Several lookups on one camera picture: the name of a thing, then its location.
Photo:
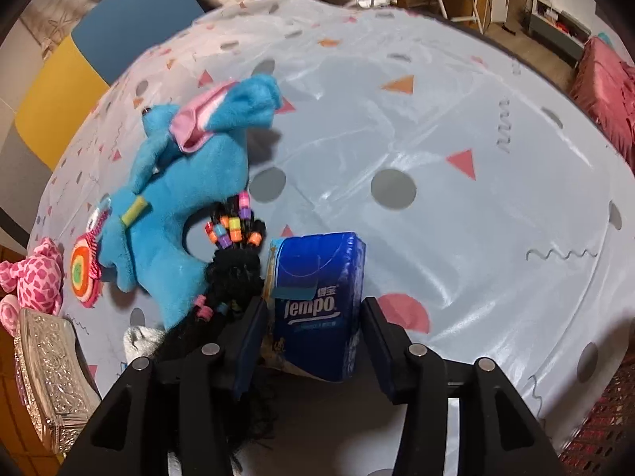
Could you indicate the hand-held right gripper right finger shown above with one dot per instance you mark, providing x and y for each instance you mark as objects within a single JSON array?
[{"x": 384, "y": 357}]

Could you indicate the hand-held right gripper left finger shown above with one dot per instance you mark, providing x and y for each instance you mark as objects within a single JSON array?
[{"x": 248, "y": 352}]

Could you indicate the black braid with coloured beads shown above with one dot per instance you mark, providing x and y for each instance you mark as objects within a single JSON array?
[{"x": 238, "y": 272}]

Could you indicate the blue tissue pack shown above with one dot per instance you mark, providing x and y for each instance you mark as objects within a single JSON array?
[{"x": 317, "y": 282}]

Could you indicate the blue plush toy with lollipop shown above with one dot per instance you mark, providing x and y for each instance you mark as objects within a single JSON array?
[{"x": 198, "y": 183}]

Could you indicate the silver embossed tissue box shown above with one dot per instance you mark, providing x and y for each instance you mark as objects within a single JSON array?
[{"x": 49, "y": 382}]

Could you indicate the pink spotted plush toy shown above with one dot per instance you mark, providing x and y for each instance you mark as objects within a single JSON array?
[{"x": 39, "y": 277}]

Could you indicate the pink blanket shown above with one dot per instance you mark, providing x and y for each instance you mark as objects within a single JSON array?
[{"x": 605, "y": 89}]

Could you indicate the grey yellow blue chair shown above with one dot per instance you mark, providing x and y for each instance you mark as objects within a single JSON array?
[{"x": 124, "y": 20}]

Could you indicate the grey low cabinet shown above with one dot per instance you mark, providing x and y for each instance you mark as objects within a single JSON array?
[{"x": 555, "y": 29}]

